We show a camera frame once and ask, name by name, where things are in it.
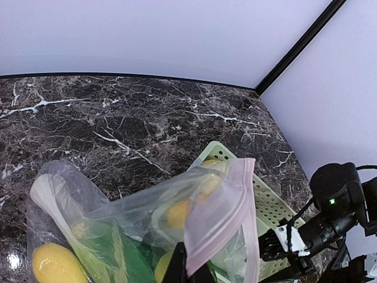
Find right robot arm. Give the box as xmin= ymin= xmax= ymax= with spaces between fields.
xmin=258 ymin=162 xmax=376 ymax=282

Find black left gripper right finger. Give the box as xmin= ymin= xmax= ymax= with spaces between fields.
xmin=188 ymin=263 xmax=215 ymax=283

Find green lime toy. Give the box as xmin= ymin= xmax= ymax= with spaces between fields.
xmin=154 ymin=251 xmax=173 ymax=283

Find green bok choy toy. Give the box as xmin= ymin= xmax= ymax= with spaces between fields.
xmin=30 ymin=174 xmax=167 ymax=282

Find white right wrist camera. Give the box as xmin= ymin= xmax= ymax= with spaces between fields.
xmin=272 ymin=218 xmax=314 ymax=259

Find clear dotted zip top bag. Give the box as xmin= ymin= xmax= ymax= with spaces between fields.
xmin=35 ymin=158 xmax=260 ymax=282

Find right black frame post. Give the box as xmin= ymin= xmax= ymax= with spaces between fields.
xmin=254 ymin=0 xmax=346 ymax=96

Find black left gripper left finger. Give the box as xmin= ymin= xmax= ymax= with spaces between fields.
xmin=164 ymin=242 xmax=189 ymax=283

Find light green plastic basket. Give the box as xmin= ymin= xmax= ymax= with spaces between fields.
xmin=190 ymin=141 xmax=296 ymax=282

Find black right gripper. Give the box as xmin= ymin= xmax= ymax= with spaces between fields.
xmin=258 ymin=226 xmax=315 ymax=276

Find yellow lemon toy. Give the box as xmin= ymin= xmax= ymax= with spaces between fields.
xmin=32 ymin=243 xmax=90 ymax=282

